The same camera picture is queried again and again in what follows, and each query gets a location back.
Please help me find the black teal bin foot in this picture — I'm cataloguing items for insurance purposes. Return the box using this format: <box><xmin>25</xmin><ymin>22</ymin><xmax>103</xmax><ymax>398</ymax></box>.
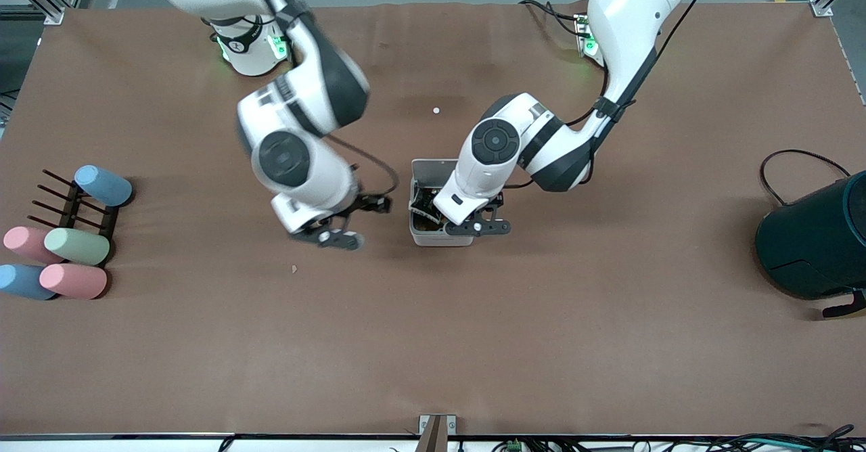
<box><xmin>822</xmin><ymin>290</ymin><xmax>866</xmax><ymax>319</ymax></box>

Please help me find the blue plastic cup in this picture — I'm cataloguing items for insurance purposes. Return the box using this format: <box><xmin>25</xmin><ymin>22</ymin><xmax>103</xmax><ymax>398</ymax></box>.
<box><xmin>0</xmin><ymin>264</ymin><xmax>58</xmax><ymax>300</ymax></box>

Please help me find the mixed trash heap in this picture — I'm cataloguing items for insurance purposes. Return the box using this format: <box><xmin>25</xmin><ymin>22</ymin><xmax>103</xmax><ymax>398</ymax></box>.
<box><xmin>413</xmin><ymin>187</ymin><xmax>449</xmax><ymax>231</ymax></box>

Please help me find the green-lit left base connector plate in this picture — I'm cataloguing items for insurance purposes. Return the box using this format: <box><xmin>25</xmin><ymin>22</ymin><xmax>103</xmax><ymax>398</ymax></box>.
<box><xmin>574</xmin><ymin>14</ymin><xmax>603</xmax><ymax>60</ymax></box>

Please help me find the blue cup with dark rim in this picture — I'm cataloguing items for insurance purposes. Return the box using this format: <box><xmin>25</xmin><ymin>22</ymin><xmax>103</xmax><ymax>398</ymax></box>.
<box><xmin>74</xmin><ymin>166</ymin><xmax>134</xmax><ymax>207</ymax></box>

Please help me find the black cup drying rack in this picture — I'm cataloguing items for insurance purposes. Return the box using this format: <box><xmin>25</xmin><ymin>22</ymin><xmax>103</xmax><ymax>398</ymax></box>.
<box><xmin>27</xmin><ymin>170</ymin><xmax>121</xmax><ymax>263</ymax></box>

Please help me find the small white trash bin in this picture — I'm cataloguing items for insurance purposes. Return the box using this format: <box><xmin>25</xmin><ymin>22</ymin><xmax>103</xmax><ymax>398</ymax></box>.
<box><xmin>409</xmin><ymin>159</ymin><xmax>474</xmax><ymax>248</ymax></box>

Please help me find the large dark teal bin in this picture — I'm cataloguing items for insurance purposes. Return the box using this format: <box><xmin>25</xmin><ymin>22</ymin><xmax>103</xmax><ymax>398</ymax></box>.
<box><xmin>756</xmin><ymin>171</ymin><xmax>866</xmax><ymax>300</ymax></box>

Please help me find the black floor cable bundle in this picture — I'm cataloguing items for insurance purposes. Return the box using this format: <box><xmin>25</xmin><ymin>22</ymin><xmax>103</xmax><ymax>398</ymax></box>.
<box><xmin>491</xmin><ymin>425</ymin><xmax>866</xmax><ymax>452</ymax></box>

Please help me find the brown table cover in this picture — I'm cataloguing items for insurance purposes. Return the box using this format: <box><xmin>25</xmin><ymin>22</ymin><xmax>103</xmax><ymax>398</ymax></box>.
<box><xmin>0</xmin><ymin>0</ymin><xmax>866</xmax><ymax>437</ymax></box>

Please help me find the black looped bin cable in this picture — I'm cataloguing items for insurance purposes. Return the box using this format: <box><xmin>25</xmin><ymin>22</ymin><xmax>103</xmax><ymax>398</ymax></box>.
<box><xmin>759</xmin><ymin>149</ymin><xmax>852</xmax><ymax>206</ymax></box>

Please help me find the green plastic cup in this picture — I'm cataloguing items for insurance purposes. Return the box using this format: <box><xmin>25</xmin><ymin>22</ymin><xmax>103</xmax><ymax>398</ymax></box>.
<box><xmin>45</xmin><ymin>228</ymin><xmax>110</xmax><ymax>266</ymax></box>

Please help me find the black left base cable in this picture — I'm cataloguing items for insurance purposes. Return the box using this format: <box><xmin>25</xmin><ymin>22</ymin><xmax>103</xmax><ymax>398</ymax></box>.
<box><xmin>520</xmin><ymin>0</ymin><xmax>584</xmax><ymax>39</ymax></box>

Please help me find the pink plastic cup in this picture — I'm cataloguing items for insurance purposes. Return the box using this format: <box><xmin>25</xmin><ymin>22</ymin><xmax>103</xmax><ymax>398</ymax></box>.
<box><xmin>3</xmin><ymin>227</ymin><xmax>65</xmax><ymax>265</ymax></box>
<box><xmin>39</xmin><ymin>263</ymin><xmax>108</xmax><ymax>300</ymax></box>

